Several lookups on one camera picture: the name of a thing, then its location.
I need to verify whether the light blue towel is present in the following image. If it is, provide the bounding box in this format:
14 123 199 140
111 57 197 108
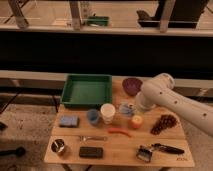
119 103 135 116

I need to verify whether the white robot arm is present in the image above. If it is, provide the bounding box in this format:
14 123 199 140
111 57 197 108
135 73 213 137

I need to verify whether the purple bowl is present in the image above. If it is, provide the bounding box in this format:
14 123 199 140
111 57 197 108
122 77 143 96

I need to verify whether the white paper cup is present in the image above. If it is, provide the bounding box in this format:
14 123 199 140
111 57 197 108
100 103 116 124

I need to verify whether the green plastic tray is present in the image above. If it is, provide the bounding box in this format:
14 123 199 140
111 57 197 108
61 74 112 108

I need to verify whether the small blue cup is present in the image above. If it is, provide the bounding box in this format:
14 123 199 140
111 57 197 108
87 109 100 125

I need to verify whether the orange carrot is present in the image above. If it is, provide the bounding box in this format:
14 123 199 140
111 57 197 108
107 127 132 137

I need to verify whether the blue sponge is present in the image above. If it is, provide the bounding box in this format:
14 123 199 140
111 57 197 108
59 116 79 127

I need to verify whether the metal fork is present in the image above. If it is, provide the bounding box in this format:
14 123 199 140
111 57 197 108
79 136 107 141

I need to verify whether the green box on shelf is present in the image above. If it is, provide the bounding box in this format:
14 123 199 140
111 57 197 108
86 15 109 26

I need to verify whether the black rectangular block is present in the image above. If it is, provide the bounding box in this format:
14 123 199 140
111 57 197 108
79 147 103 158

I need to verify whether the brown pine cone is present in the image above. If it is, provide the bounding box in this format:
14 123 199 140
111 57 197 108
150 114 177 135

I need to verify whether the small metal cup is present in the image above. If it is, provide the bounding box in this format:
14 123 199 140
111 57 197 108
51 139 65 155

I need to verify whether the black machine on shelf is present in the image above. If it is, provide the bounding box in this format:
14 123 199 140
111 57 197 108
136 0 209 28

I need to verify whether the black handled brush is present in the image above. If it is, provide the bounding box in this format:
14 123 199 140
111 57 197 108
151 143 185 154

